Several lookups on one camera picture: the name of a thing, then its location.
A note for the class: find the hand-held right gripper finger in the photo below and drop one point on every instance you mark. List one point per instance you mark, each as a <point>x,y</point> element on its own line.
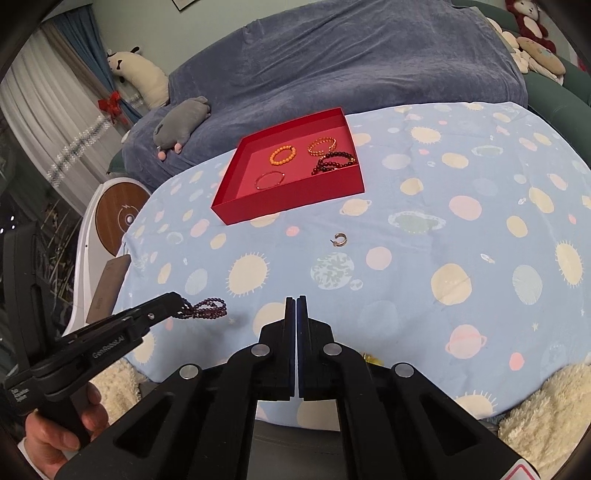
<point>301,332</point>
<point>290,332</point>

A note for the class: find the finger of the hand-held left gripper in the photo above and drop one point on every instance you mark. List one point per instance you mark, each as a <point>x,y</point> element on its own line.
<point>159,317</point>
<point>157,302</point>

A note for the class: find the red cardboard box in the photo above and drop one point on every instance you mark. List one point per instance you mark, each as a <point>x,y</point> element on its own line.
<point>286,198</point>

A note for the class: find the thin gold bangle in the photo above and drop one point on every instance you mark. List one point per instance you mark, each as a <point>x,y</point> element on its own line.
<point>258,182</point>

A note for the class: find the person's left hand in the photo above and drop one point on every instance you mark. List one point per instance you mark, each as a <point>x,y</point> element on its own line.
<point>46,438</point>

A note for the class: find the brown box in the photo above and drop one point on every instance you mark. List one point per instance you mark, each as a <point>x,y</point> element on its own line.
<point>111,281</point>

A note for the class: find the white round wooden-top table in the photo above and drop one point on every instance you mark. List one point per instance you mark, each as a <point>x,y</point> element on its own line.
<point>115,217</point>

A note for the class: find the black panel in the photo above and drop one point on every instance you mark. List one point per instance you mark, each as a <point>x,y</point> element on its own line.
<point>23,277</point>

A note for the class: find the planet printed blue cloth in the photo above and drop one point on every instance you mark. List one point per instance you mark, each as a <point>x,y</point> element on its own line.
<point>415,300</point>

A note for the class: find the crystal curtain tieback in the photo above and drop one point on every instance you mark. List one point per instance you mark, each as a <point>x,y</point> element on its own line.
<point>74,147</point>

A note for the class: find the grey plush toy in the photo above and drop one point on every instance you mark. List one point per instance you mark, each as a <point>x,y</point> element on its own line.
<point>180,122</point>

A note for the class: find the red ribbon bow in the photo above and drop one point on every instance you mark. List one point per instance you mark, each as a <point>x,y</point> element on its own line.
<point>111,104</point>

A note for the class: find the white long plush toy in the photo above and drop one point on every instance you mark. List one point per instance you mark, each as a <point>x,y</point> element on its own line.
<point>147,78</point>

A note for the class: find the white curtain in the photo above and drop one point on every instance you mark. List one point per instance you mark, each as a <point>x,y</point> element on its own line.
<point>46,106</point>

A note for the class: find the blue curtain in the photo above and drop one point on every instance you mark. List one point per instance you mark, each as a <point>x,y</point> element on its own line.
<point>87,41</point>

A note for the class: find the blue-covered sofa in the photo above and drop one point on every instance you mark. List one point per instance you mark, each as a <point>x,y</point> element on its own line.
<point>346,60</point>

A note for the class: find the green sofa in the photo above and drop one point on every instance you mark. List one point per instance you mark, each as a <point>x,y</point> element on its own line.
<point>558,101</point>

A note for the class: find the small white plush toy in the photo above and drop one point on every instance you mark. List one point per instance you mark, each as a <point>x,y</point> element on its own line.
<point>510,41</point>

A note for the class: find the beige cookie plush cushion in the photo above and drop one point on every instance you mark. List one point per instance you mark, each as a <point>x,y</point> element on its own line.
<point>540,55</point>

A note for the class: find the red monkey plush toy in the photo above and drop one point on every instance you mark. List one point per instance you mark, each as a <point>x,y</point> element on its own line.
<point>531,27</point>

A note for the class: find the framed wall picture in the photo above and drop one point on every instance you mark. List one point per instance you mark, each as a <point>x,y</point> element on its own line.
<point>184,3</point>

